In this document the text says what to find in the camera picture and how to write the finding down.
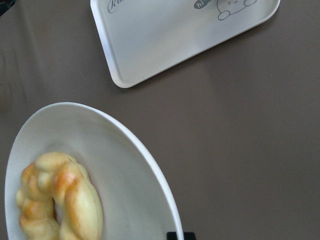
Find cream rabbit tray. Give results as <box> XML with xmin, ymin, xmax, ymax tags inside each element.
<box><xmin>90</xmin><ymin>0</ymin><xmax>280</xmax><ymax>88</ymax></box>

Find braided glazed donut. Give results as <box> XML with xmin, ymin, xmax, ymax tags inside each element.
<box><xmin>15</xmin><ymin>151</ymin><xmax>104</xmax><ymax>240</ymax></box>

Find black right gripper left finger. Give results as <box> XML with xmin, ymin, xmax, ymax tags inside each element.
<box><xmin>166</xmin><ymin>232</ymin><xmax>178</xmax><ymax>240</ymax></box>

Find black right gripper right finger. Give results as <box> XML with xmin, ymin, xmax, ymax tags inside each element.
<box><xmin>183</xmin><ymin>232</ymin><xmax>196</xmax><ymax>240</ymax></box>

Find white round plate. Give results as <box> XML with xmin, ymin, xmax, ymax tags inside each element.
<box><xmin>4</xmin><ymin>102</ymin><xmax>184</xmax><ymax>240</ymax></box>

